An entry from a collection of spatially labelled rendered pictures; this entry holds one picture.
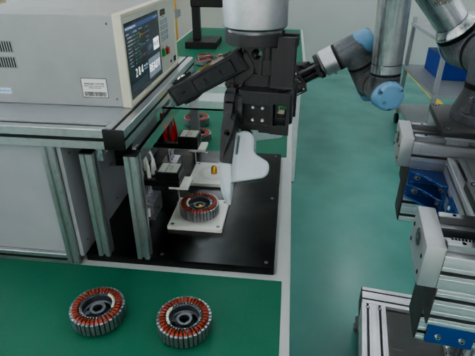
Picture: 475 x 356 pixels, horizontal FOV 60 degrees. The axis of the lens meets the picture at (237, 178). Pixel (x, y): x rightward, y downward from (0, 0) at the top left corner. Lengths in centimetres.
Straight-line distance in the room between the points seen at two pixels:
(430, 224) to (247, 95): 48
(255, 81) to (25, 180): 69
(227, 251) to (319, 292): 109
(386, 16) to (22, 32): 82
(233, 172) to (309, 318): 152
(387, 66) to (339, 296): 127
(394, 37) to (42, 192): 90
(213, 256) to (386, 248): 154
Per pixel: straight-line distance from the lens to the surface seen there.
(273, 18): 48
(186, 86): 53
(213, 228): 112
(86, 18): 99
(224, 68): 51
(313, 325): 195
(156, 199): 119
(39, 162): 102
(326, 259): 229
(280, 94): 49
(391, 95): 111
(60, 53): 104
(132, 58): 102
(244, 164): 51
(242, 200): 126
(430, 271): 83
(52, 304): 104
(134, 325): 94
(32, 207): 110
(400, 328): 174
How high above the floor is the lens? 144
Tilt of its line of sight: 29 degrees down
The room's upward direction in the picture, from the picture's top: straight up
